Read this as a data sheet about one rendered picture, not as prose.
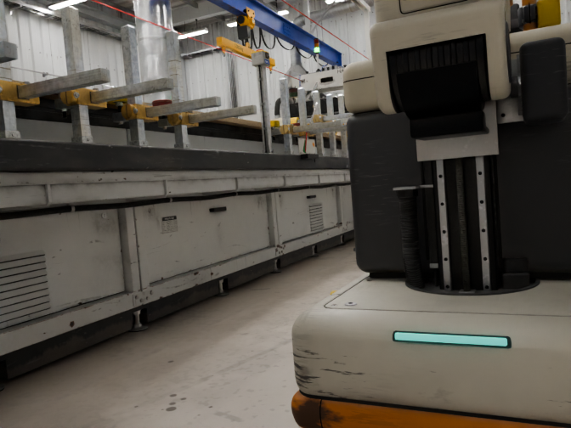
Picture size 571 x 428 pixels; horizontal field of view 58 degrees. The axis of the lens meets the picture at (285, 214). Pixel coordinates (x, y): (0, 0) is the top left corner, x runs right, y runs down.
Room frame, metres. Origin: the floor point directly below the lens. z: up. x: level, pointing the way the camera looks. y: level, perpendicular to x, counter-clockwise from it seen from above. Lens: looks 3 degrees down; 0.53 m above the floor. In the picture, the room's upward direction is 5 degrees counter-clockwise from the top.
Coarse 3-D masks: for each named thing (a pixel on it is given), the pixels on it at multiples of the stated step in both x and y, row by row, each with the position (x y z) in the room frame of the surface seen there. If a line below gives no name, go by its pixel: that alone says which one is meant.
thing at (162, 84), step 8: (152, 80) 1.48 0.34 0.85; (160, 80) 1.47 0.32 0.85; (168, 80) 1.47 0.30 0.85; (112, 88) 1.55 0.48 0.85; (120, 88) 1.53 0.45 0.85; (128, 88) 1.52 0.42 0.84; (136, 88) 1.51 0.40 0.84; (144, 88) 1.50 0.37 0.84; (152, 88) 1.49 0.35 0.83; (160, 88) 1.47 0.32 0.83; (168, 88) 1.48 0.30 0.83; (96, 96) 1.57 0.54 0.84; (104, 96) 1.56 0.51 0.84; (112, 96) 1.55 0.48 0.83; (120, 96) 1.54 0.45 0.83; (128, 96) 1.54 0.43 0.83; (56, 104) 1.64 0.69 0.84; (64, 104) 1.63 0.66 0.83
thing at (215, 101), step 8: (216, 96) 1.69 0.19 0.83; (168, 104) 1.77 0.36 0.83; (176, 104) 1.76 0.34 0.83; (184, 104) 1.74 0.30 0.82; (192, 104) 1.73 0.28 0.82; (200, 104) 1.72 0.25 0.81; (208, 104) 1.70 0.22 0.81; (216, 104) 1.69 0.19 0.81; (120, 112) 1.86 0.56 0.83; (152, 112) 1.80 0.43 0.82; (160, 112) 1.79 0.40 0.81; (168, 112) 1.77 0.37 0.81; (176, 112) 1.77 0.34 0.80; (120, 120) 1.86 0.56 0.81
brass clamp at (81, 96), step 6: (72, 90) 1.53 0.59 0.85; (78, 90) 1.54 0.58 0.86; (84, 90) 1.56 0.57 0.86; (90, 90) 1.59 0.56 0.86; (96, 90) 1.61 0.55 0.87; (60, 96) 1.54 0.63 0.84; (66, 96) 1.53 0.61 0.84; (72, 96) 1.52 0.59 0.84; (78, 96) 1.53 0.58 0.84; (84, 96) 1.56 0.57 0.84; (90, 96) 1.58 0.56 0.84; (66, 102) 1.53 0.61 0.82; (72, 102) 1.53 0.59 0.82; (78, 102) 1.54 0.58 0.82; (84, 102) 1.56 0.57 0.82; (90, 102) 1.58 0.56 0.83; (90, 108) 1.63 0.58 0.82; (96, 108) 1.63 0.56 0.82; (102, 108) 1.64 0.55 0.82
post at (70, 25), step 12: (72, 12) 1.56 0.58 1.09; (72, 24) 1.56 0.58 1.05; (72, 36) 1.55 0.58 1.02; (72, 48) 1.55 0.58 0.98; (72, 60) 1.55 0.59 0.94; (72, 72) 1.55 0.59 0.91; (72, 108) 1.56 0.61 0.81; (84, 108) 1.57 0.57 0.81; (72, 120) 1.56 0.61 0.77; (84, 120) 1.56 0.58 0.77; (84, 132) 1.56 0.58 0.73
